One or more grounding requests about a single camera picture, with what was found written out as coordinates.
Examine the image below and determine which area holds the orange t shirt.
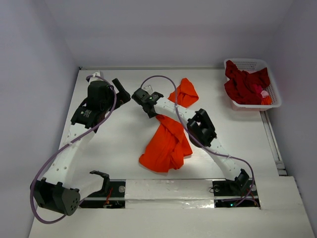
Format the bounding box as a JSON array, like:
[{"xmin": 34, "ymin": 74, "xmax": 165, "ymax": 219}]
[{"xmin": 139, "ymin": 78, "xmax": 199, "ymax": 173}]

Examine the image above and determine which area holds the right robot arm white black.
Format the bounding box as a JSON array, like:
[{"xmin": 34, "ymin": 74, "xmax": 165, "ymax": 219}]
[{"xmin": 132, "ymin": 88, "xmax": 250, "ymax": 196}]

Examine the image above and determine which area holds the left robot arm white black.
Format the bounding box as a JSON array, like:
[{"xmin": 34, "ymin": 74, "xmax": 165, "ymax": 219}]
[{"xmin": 30, "ymin": 75, "xmax": 131, "ymax": 216}]

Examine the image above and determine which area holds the dark red t shirt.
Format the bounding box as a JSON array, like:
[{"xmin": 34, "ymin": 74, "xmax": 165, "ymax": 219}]
[{"xmin": 224, "ymin": 60, "xmax": 270, "ymax": 105}]

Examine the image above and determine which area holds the white plastic basket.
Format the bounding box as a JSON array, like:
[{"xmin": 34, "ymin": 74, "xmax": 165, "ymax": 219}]
[{"xmin": 223, "ymin": 58, "xmax": 281, "ymax": 111}]

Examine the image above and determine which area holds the pink cloth in basket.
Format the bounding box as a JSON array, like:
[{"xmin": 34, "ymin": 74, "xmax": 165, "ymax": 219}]
[{"xmin": 253, "ymin": 84, "xmax": 269, "ymax": 99}]

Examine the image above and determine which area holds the small orange cloth in basket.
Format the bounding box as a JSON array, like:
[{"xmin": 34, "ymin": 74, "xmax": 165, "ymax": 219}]
[{"xmin": 261, "ymin": 96, "xmax": 272, "ymax": 106}]

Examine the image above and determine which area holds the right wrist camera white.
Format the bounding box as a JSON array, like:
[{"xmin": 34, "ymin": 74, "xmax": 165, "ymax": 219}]
[{"xmin": 142, "ymin": 85, "xmax": 154, "ymax": 94}]

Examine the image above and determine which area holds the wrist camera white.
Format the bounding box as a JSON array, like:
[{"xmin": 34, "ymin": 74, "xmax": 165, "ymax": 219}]
[
  {"xmin": 86, "ymin": 70, "xmax": 102, "ymax": 83},
  {"xmin": 142, "ymin": 85, "xmax": 154, "ymax": 94}
]

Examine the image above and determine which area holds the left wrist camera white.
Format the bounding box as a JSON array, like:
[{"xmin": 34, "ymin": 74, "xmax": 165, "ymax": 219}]
[{"xmin": 86, "ymin": 70, "xmax": 102, "ymax": 83}]

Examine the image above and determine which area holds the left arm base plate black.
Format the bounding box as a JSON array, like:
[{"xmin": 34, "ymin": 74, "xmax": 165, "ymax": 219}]
[{"xmin": 80, "ymin": 180, "xmax": 126, "ymax": 209}]

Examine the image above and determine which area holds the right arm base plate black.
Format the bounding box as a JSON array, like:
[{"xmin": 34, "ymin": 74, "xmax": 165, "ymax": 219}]
[{"xmin": 209, "ymin": 179, "xmax": 260, "ymax": 208}]

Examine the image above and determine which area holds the metal rail at table edge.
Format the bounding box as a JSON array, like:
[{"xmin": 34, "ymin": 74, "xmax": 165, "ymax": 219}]
[{"xmin": 260, "ymin": 111, "xmax": 288, "ymax": 177}]

